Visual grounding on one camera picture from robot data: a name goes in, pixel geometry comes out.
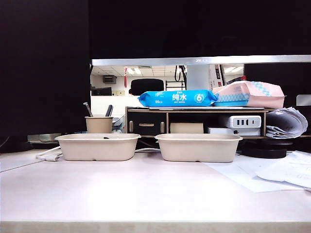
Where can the brown paper cup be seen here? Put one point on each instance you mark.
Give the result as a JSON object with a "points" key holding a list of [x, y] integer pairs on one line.
{"points": [[98, 125]]}

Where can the small beige cardboard box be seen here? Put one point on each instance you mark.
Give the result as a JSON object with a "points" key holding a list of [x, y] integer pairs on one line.
{"points": [[186, 128]]}

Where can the slim grey pen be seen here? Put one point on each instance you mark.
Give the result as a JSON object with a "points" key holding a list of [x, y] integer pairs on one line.
{"points": [[88, 110]]}

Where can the beige paper pulp box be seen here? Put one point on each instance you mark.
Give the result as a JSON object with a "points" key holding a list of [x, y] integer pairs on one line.
{"points": [[97, 148], [199, 148]]}

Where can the black office chair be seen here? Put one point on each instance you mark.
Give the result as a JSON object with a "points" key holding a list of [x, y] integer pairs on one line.
{"points": [[145, 86]]}

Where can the large dark monitor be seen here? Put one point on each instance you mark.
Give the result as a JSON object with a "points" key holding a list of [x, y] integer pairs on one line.
{"points": [[43, 72]]}

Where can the red hanging ornament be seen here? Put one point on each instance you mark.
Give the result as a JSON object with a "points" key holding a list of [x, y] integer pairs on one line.
{"points": [[126, 76]]}

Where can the black monitor stand foot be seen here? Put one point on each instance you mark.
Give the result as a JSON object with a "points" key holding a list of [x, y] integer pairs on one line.
{"points": [[15, 146]]}

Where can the printed white paper sheet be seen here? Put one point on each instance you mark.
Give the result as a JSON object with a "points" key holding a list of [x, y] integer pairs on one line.
{"points": [[289, 170]]}

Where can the plain white paper sheet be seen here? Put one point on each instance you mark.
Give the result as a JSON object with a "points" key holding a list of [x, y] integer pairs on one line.
{"points": [[238, 174]]}

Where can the white carton with red print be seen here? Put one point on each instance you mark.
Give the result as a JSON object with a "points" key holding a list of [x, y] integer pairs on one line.
{"points": [[216, 75]]}

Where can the black wooden desk organizer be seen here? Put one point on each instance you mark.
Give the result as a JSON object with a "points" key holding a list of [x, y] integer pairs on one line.
{"points": [[145, 125]]}

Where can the thick black marker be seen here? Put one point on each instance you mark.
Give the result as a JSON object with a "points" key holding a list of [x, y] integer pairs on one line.
{"points": [[108, 111]]}

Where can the pink tissue pack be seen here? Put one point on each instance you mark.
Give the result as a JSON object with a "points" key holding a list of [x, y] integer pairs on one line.
{"points": [[262, 94]]}

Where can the blue wet wipes pack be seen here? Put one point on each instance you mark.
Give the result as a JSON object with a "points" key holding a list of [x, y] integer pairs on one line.
{"points": [[178, 97]]}

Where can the flat white box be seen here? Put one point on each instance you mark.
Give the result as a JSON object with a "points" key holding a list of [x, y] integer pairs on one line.
{"points": [[221, 131]]}

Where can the white rounded object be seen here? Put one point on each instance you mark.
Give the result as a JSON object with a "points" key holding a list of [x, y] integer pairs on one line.
{"points": [[303, 100]]}

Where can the silver monitor stand base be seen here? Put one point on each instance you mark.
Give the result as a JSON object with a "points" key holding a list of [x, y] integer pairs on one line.
{"points": [[42, 138]]}

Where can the black round stand base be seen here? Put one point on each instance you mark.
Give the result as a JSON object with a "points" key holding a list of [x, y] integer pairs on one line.
{"points": [[264, 150]]}

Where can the small dark monitor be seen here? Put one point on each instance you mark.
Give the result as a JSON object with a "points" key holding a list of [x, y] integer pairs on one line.
{"points": [[291, 77]]}

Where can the grey wall-mounted box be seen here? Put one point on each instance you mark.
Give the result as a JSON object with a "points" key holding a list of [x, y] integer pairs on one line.
{"points": [[109, 79]]}

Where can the white power strip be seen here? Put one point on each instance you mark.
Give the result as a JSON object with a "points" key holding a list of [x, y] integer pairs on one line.
{"points": [[240, 121]]}

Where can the black metal rack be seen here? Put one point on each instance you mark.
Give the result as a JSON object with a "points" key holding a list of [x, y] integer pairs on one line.
{"points": [[175, 85]]}

